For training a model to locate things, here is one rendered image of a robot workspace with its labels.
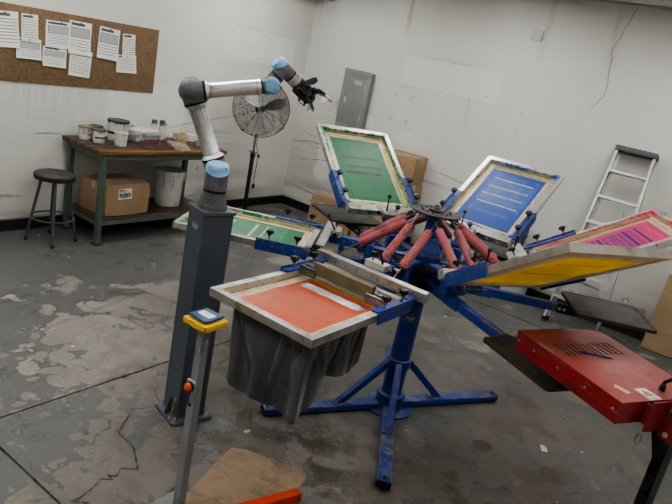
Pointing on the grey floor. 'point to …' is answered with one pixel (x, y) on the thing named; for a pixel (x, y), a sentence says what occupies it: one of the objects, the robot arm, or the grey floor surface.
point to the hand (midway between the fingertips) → (323, 106)
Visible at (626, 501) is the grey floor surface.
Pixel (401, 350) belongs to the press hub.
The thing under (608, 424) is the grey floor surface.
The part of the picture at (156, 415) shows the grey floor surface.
